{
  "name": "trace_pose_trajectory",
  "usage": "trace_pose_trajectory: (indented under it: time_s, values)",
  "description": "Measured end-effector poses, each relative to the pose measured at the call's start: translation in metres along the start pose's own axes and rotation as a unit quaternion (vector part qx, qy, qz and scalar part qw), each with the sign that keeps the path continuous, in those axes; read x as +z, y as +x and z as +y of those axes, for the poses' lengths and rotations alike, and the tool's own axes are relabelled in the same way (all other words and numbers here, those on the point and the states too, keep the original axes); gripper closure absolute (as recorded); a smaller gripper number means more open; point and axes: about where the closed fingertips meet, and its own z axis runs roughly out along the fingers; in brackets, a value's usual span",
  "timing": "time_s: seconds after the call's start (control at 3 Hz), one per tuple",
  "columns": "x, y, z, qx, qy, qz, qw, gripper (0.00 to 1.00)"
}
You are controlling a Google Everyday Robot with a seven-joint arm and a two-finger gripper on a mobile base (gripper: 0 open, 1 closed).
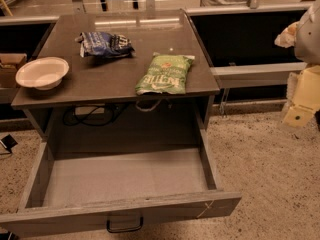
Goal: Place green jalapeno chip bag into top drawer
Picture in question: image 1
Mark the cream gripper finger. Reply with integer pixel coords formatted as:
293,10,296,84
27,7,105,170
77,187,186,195
274,22,298,48

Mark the green jalapeno chip bag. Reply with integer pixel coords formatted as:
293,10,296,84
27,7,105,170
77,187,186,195
135,53,195,95

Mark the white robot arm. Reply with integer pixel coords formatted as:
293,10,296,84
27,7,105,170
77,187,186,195
274,0,320,128

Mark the blue chip bag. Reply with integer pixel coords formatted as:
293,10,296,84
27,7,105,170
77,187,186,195
75,32,135,59

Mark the open grey top drawer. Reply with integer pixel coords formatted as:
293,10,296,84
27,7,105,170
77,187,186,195
1,134,241,237

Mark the white paper bowl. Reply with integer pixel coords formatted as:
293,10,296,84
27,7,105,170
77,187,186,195
15,57,69,90

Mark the brown cardboard box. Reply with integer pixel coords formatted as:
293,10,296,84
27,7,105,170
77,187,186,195
0,53,27,88

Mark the small black floor device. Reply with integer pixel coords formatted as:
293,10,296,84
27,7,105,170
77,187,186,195
0,134,18,153

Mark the grey metal rail bench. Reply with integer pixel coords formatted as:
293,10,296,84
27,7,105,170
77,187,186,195
186,2,311,111

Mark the black cable under tabletop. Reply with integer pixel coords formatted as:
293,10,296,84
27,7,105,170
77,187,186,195
62,102,128,128

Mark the black drawer handle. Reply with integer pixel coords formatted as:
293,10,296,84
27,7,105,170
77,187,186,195
106,217,144,234

